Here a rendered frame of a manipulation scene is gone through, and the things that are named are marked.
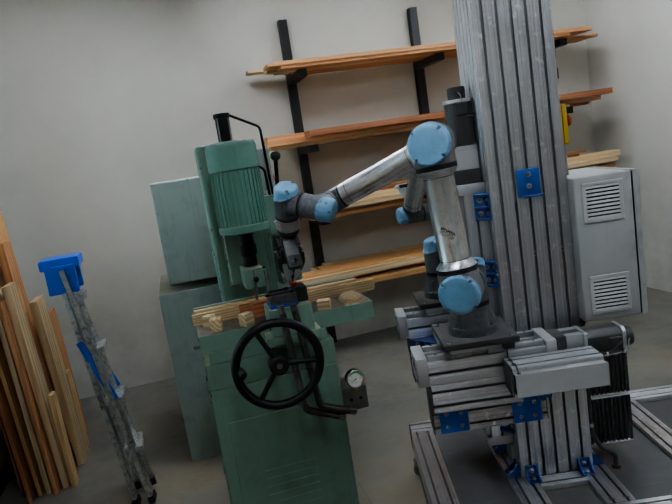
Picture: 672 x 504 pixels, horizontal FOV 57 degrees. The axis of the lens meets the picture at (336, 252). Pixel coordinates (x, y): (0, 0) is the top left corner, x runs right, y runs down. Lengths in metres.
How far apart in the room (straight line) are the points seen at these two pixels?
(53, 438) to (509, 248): 2.37
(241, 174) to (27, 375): 1.70
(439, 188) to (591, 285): 0.67
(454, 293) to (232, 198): 0.82
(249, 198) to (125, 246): 2.51
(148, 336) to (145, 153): 1.30
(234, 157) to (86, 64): 2.62
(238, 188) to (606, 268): 1.22
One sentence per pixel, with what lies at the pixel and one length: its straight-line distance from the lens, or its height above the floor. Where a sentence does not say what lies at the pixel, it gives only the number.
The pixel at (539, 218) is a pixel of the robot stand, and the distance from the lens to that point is 2.08.
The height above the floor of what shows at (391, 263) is 0.61.
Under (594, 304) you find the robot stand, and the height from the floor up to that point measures 0.82.
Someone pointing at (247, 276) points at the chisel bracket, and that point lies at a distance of 2.15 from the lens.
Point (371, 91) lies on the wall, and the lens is 4.79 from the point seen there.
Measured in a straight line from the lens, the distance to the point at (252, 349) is 2.09.
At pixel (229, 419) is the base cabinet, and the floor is 0.60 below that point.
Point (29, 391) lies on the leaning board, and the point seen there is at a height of 0.53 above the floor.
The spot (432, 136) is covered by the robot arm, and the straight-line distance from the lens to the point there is 1.67.
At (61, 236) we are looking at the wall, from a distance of 4.56.
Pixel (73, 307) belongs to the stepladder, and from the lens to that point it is 2.83.
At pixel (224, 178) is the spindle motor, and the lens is 2.09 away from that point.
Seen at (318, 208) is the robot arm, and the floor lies 1.27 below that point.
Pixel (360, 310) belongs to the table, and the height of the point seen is 0.87.
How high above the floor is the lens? 1.42
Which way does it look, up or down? 9 degrees down
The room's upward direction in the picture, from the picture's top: 9 degrees counter-clockwise
